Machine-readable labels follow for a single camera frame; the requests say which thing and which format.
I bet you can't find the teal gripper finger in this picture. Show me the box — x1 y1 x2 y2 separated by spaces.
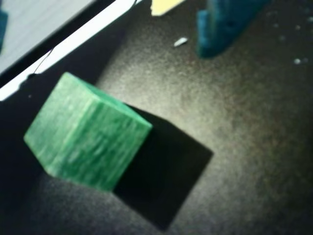
197 0 271 59
0 10 8 53

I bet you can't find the dark green wooden cube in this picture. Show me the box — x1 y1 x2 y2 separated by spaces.
23 71 154 192

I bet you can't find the pale beige tape piece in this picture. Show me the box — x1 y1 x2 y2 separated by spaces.
150 0 184 17

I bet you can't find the tiny white debris fleck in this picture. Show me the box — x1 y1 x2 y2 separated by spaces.
173 36 188 47

